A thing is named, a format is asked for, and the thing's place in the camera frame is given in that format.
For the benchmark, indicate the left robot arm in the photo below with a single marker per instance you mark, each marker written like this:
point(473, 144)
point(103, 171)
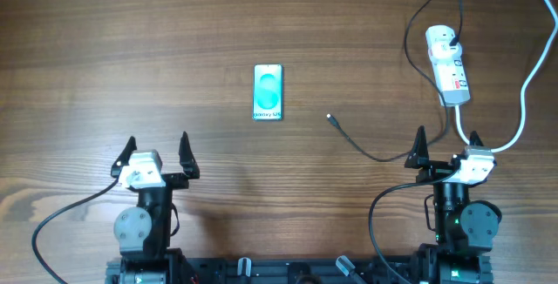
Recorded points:
point(144, 231)

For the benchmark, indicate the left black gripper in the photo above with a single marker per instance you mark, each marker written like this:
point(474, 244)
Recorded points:
point(177, 180)

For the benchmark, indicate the white power strip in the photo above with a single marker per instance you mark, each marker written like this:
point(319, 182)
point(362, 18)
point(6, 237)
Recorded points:
point(450, 76)

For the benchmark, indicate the white USB charger plug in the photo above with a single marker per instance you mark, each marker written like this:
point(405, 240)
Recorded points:
point(442, 51)

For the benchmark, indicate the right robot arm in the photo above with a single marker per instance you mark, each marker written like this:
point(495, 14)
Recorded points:
point(464, 228)

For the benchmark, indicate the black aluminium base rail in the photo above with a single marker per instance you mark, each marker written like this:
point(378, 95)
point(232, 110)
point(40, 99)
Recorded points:
point(301, 271)

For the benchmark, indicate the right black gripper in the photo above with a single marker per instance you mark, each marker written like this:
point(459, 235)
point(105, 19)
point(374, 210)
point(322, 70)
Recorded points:
point(436, 168)

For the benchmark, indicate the teal screen Galaxy smartphone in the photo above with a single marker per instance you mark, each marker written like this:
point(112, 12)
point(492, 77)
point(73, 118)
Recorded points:
point(267, 92)

